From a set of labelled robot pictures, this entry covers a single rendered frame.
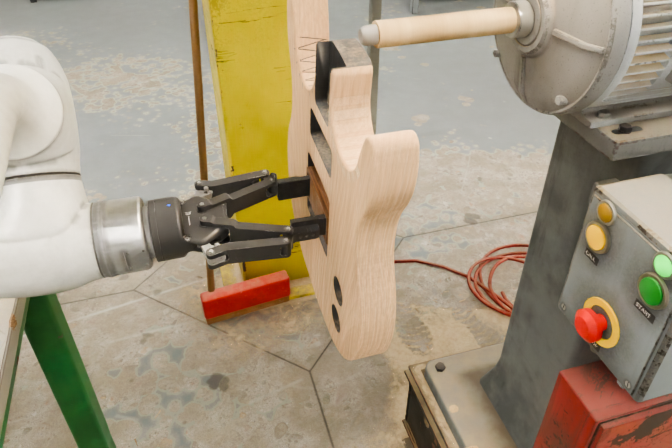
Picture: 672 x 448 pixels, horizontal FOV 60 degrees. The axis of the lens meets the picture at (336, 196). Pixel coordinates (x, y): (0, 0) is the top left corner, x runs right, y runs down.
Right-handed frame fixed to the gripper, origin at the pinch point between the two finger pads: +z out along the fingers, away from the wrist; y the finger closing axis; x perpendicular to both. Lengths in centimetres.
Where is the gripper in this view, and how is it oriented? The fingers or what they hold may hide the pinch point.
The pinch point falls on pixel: (314, 204)
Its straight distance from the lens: 74.8
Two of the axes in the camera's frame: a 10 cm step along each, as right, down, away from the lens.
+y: 2.8, 6.5, -7.0
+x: 0.4, -7.4, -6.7
